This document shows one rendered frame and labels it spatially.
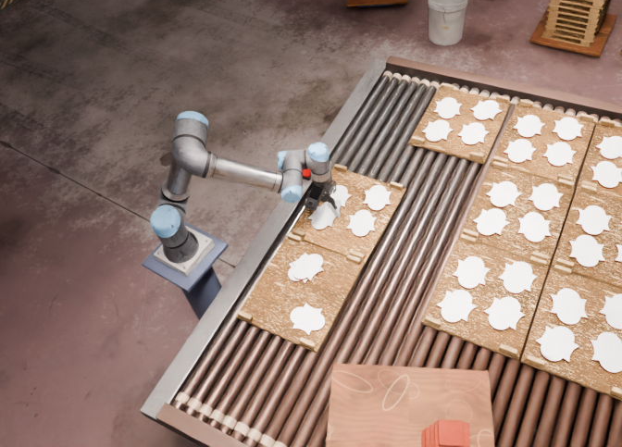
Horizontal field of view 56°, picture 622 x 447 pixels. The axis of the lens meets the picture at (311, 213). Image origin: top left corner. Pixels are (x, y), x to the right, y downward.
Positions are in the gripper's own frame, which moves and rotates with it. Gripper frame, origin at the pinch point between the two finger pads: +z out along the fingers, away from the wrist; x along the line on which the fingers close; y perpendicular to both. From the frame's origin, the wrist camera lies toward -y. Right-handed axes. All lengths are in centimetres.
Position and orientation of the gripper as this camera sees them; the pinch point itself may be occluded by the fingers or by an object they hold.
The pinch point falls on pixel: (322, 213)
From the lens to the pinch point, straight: 243.6
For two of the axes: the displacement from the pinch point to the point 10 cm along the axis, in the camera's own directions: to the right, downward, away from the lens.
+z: 0.9, 6.4, 7.6
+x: -8.7, -3.2, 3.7
